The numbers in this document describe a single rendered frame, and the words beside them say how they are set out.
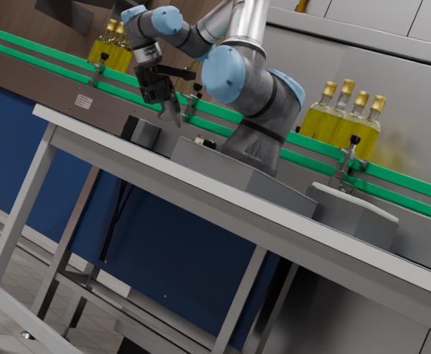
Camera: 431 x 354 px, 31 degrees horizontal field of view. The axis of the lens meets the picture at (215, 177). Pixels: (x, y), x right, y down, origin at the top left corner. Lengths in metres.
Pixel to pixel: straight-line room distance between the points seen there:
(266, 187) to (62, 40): 6.20
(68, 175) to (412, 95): 1.21
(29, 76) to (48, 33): 5.03
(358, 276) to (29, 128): 1.75
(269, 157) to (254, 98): 0.15
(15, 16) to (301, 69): 6.31
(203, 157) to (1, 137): 1.43
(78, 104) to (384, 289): 1.60
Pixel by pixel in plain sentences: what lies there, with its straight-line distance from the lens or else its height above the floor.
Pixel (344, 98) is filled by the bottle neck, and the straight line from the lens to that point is 2.38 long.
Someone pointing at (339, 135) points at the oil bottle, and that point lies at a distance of 2.34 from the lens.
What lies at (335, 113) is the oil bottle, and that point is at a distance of 2.36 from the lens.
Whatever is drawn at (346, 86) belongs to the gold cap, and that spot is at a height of 1.16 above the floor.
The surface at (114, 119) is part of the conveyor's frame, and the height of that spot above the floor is 0.80.
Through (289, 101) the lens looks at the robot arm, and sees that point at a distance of 1.83.
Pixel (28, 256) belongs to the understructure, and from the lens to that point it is 2.84.
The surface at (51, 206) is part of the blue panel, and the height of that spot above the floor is 0.43.
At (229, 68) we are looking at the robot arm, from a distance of 1.73.
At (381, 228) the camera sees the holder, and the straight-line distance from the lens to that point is 2.01.
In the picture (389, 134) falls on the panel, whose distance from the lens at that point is 2.44.
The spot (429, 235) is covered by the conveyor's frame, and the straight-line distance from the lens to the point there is 2.12.
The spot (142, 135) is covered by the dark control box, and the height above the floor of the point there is 0.79.
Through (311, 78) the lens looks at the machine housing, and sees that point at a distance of 2.66.
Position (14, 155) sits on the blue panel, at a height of 0.53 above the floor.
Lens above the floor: 0.75
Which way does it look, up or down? level
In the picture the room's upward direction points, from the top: 23 degrees clockwise
